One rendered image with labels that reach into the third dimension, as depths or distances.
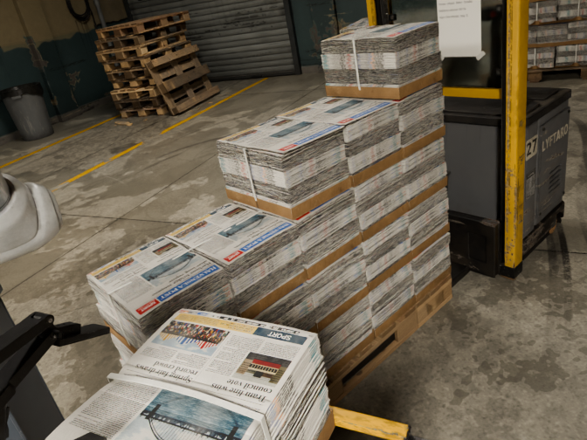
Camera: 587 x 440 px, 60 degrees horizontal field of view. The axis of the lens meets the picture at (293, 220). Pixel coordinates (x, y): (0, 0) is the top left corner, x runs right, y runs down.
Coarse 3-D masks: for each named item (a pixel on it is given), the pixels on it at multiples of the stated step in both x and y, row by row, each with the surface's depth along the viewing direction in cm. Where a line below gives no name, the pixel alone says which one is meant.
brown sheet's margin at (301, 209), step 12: (348, 180) 177; (228, 192) 189; (324, 192) 171; (336, 192) 175; (252, 204) 179; (264, 204) 173; (276, 204) 168; (300, 204) 165; (312, 204) 168; (288, 216) 165
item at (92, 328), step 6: (90, 324) 62; (96, 324) 62; (84, 330) 59; (90, 330) 59; (96, 330) 59; (102, 330) 60; (108, 330) 60; (66, 336) 56; (72, 336) 56; (78, 336) 57; (84, 336) 57; (90, 336) 58; (96, 336) 59; (54, 342) 55; (60, 342) 55; (66, 342) 55; (72, 342) 56
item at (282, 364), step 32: (192, 320) 90; (224, 320) 89; (256, 320) 87; (160, 352) 84; (192, 352) 83; (224, 352) 81; (256, 352) 80; (288, 352) 79; (320, 352) 84; (224, 384) 75; (256, 384) 74; (288, 384) 74; (320, 384) 85; (288, 416) 76; (320, 416) 87
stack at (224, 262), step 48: (384, 192) 193; (192, 240) 166; (240, 240) 160; (288, 240) 163; (336, 240) 180; (384, 240) 199; (96, 288) 155; (144, 288) 144; (192, 288) 141; (240, 288) 154; (336, 288) 184; (384, 288) 207; (144, 336) 136; (336, 336) 191; (384, 336) 214; (336, 384) 198
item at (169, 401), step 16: (128, 368) 82; (144, 368) 81; (112, 384) 80; (128, 384) 79; (144, 384) 78; (176, 384) 77; (192, 384) 76; (144, 400) 75; (160, 400) 75; (176, 400) 74; (192, 400) 73; (224, 400) 72; (240, 400) 71; (256, 400) 71; (192, 416) 70; (208, 416) 70; (224, 416) 69; (240, 416) 69; (272, 416) 70; (240, 432) 66; (256, 432) 67; (272, 432) 71
